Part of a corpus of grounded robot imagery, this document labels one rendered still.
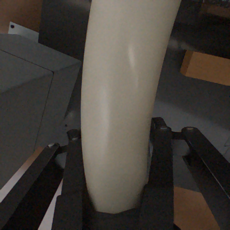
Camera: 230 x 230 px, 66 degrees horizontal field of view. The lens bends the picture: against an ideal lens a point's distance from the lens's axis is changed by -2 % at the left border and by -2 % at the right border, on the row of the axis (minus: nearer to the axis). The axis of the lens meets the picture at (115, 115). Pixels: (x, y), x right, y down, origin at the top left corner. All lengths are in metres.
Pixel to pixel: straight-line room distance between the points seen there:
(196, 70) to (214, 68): 0.09
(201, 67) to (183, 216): 1.18
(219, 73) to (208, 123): 0.34
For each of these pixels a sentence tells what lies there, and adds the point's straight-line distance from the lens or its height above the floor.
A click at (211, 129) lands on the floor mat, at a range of 1.24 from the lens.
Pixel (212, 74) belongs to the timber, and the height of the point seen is 0.14.
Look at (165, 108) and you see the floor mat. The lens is 1.10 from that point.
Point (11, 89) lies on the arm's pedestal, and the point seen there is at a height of 0.64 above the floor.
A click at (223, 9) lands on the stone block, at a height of 0.60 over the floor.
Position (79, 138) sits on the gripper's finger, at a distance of 0.16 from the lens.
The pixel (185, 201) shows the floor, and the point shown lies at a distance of 1.58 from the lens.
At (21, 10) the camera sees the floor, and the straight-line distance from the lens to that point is 1.22.
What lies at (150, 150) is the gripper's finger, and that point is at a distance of 0.16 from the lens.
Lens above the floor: 1.04
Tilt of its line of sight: 67 degrees down
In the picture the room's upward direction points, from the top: 165 degrees counter-clockwise
